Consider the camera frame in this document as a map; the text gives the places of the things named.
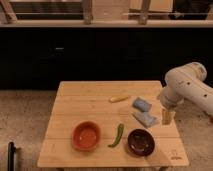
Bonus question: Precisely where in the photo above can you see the tan wooden gripper fingers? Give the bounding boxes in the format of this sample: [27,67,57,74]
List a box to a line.
[162,109,176,125]

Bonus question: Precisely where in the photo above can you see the light blue towel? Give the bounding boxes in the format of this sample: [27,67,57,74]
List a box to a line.
[133,112,158,128]

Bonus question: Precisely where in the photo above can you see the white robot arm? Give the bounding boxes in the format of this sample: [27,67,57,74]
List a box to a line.
[158,62,213,118]

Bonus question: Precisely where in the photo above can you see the dark brown bowl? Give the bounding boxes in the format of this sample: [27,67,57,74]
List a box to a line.
[127,129,155,157]

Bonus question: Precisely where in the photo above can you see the red orange bowl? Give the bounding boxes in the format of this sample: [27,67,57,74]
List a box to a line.
[71,121,101,152]

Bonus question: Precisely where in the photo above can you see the green chili pepper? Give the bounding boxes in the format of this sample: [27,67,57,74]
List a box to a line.
[108,123,124,148]

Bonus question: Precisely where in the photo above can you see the light wooden table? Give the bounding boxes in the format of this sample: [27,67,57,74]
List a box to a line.
[37,81,189,168]

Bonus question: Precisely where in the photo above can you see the wooden shelf rail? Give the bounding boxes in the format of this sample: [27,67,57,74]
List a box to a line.
[0,0,213,28]

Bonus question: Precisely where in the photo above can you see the black post at floor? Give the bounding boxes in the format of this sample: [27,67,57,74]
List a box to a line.
[7,142,16,171]

